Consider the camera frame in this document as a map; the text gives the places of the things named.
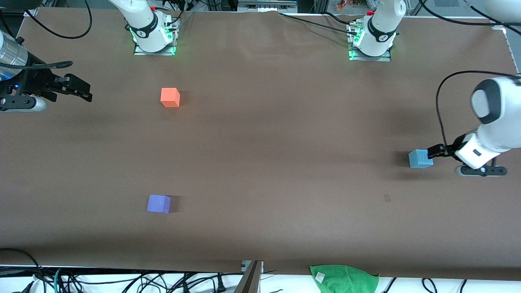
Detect blue foam block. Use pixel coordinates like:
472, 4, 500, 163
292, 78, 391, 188
409, 149, 434, 169

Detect orange foam block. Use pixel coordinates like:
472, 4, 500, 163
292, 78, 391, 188
160, 87, 181, 108

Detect purple foam block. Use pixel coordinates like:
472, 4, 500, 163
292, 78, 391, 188
147, 195, 171, 214

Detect green cloth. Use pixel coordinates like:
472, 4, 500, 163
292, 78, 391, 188
309, 265, 380, 293

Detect grey device box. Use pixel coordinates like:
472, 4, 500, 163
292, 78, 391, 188
237, 0, 298, 12

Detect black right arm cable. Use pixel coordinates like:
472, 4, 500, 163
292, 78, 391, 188
0, 0, 93, 70

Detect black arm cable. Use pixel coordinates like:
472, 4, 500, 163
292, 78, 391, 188
0, 0, 93, 70
419, 0, 521, 147

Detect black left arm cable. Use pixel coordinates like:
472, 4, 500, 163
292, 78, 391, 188
419, 0, 521, 147

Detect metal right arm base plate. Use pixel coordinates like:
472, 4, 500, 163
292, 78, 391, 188
134, 18, 177, 55

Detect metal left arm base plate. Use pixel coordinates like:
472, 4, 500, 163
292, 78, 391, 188
348, 22, 392, 61

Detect aluminium frame rail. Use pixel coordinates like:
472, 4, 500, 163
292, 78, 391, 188
490, 15, 521, 74

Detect short black table cable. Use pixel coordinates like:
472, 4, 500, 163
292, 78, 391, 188
322, 11, 352, 24

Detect long black table cable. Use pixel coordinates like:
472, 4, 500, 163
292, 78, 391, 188
279, 12, 359, 34

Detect thick black floor cable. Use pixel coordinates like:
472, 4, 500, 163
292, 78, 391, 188
0, 248, 47, 293

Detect grey aluminium post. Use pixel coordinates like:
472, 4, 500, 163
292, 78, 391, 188
234, 260, 264, 293

